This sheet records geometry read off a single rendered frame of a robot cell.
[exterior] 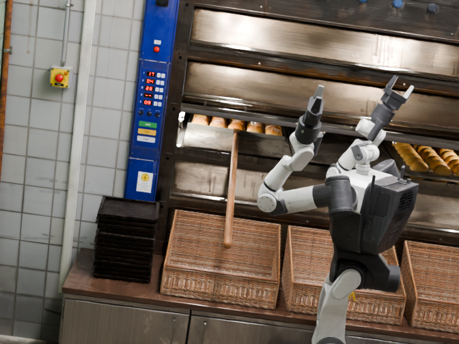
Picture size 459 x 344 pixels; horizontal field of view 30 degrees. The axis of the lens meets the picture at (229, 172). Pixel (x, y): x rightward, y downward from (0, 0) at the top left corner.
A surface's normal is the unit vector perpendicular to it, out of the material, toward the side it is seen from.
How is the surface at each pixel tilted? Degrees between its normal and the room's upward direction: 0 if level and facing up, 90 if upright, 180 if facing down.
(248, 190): 70
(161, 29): 90
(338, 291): 90
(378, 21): 90
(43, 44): 90
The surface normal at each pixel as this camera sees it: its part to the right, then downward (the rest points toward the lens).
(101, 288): 0.14, -0.95
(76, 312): -0.01, 0.27
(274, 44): 0.04, -0.07
